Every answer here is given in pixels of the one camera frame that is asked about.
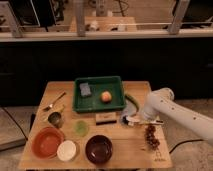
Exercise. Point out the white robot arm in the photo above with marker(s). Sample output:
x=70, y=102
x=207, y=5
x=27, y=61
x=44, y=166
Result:
x=161, y=101

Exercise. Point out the wooden block brush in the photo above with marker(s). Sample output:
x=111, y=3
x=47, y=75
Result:
x=105, y=118

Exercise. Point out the dark purple bowl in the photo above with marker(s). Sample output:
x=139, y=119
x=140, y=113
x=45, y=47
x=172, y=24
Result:
x=99, y=149

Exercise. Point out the small white bowl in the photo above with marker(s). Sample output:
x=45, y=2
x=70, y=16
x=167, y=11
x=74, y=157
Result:
x=66, y=150

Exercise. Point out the orange bowl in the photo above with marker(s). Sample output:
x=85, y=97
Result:
x=46, y=142

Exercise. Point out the green plastic tray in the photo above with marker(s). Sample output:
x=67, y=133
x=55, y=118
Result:
x=98, y=85

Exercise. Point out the peach fruit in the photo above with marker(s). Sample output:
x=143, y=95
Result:
x=106, y=97

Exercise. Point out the grey blue sponge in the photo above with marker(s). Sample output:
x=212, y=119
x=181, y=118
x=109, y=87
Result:
x=85, y=89

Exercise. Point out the grey cloth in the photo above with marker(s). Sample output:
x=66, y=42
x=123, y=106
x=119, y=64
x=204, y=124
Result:
x=128, y=113

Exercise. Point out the green round lid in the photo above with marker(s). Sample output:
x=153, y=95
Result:
x=81, y=128

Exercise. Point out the metal measuring cup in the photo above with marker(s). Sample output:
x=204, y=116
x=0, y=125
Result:
x=56, y=118

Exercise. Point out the wooden table board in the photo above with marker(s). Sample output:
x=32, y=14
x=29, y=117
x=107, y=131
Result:
x=129, y=147

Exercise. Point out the bunch of dark grapes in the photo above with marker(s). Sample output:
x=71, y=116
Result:
x=152, y=141

